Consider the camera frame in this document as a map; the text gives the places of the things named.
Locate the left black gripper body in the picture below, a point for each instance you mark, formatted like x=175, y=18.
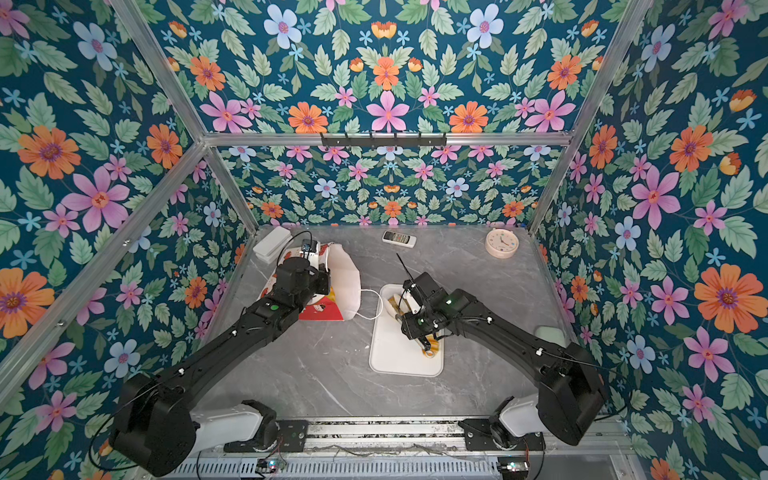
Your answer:
x=318, y=283

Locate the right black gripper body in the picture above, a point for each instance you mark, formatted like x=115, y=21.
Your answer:
x=418, y=324

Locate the red white paper bag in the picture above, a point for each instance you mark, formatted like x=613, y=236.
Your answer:
x=341, y=299

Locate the pale green object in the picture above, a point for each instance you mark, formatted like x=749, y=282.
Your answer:
x=551, y=334

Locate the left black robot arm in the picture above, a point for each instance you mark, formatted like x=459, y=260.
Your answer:
x=157, y=423

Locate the white rectangular tray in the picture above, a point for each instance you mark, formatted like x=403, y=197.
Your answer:
x=392, y=353

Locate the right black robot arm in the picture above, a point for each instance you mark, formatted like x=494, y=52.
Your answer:
x=570, y=388

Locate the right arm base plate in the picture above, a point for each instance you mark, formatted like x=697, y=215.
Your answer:
x=480, y=434

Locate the pink round clock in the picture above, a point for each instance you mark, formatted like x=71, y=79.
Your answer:
x=501, y=243

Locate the yellow croissant bread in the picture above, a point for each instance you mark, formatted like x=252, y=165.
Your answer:
x=397, y=307

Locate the white remote control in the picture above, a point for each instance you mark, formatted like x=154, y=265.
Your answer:
x=399, y=239

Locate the black hook rail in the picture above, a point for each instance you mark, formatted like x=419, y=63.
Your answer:
x=371, y=140

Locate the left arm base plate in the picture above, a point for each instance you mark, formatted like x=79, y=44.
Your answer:
x=284, y=436

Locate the white plastic box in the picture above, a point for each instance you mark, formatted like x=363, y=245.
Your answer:
x=270, y=244

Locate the long twisted bread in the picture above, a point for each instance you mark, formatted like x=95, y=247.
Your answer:
x=431, y=345

